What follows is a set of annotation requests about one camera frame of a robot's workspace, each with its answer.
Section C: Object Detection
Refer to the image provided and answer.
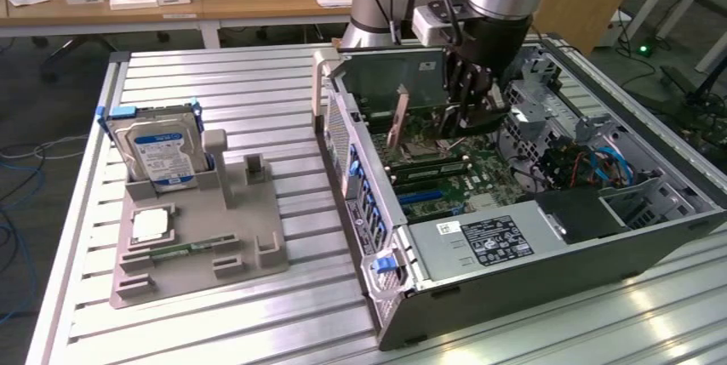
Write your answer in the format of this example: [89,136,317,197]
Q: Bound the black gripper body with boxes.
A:
[444,14,535,80]

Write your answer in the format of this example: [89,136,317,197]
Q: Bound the graphics card with metal bracket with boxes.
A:
[384,83,463,150]

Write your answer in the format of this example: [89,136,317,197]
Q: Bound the silver perforated drive cage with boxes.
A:
[497,48,569,158]

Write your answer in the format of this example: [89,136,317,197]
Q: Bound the green motherboard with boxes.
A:
[363,103,547,220]

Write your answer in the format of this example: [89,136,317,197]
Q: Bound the CPU socket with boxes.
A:
[397,139,451,160]

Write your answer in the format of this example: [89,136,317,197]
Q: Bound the installed green RAM stick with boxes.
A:
[391,163,464,182]

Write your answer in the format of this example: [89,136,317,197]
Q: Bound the wooden cabinet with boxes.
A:
[532,0,652,54]

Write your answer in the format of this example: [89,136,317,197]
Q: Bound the blue expansion slot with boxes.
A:
[396,189,445,207]

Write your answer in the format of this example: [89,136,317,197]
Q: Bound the beige card retention latch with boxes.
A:
[311,49,348,128]

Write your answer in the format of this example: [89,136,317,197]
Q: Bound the grey power supply unit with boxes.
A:
[408,199,569,292]

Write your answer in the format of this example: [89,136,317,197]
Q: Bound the silver disk bay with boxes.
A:
[599,171,703,232]

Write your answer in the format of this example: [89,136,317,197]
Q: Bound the open dark grey PC case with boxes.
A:
[311,31,727,351]

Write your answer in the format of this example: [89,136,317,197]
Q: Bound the hard disk in blue carrier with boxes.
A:
[96,99,207,194]

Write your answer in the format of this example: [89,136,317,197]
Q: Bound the grey plastic parts rack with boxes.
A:
[111,128,291,310]

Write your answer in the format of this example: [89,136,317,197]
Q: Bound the silver CPU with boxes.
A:
[131,208,175,243]

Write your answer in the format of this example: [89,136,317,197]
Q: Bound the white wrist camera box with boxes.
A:
[412,3,476,48]

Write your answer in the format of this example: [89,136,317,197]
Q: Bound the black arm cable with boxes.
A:
[360,0,473,48]

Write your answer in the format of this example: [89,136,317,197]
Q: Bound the orange wire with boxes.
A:
[569,151,604,188]

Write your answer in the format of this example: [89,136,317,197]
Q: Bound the blue wire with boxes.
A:
[589,147,635,190]

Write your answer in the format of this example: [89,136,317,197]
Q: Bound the blue floor cable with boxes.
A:
[0,159,48,324]

